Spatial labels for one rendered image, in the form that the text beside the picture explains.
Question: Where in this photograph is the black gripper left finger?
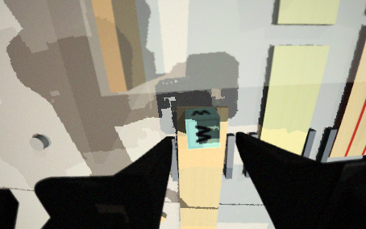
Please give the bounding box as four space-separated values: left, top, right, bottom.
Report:
35 136 173 229

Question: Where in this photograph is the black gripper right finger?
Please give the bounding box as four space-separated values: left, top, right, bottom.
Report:
235 132 366 229

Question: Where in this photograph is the teal labelled cube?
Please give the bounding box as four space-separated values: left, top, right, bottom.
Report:
185 107 220 149

